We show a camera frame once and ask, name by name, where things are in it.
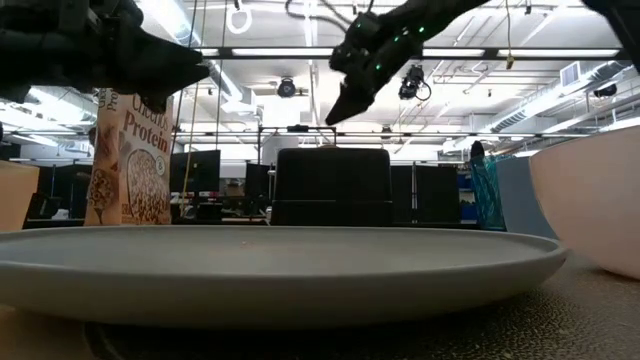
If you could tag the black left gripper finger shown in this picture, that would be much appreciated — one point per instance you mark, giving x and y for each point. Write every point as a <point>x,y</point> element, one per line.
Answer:
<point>160,65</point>

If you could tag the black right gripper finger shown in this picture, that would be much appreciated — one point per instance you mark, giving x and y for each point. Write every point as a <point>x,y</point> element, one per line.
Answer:
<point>350,102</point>

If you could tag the orange Cheerios Protein cereal box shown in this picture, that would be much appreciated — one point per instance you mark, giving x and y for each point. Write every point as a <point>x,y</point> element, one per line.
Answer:
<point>135,170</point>

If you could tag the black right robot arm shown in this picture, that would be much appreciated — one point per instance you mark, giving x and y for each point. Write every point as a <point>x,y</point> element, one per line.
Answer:
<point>440,12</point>

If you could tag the black computer monitor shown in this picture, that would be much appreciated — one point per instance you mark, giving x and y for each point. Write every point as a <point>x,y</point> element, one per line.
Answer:
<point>200,172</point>

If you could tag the round grey plate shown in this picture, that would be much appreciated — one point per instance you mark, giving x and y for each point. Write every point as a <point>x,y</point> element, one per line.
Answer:
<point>280,270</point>

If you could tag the white bowl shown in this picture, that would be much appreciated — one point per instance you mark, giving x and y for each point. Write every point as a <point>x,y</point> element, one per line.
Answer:
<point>595,200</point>

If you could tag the black ceiling camera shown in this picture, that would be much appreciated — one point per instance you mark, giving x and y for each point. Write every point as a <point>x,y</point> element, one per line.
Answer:
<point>286,88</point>
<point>412,82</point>

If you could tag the black metal gantry frame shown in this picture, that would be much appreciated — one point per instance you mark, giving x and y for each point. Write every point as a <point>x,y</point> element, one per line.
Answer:
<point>260,145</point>

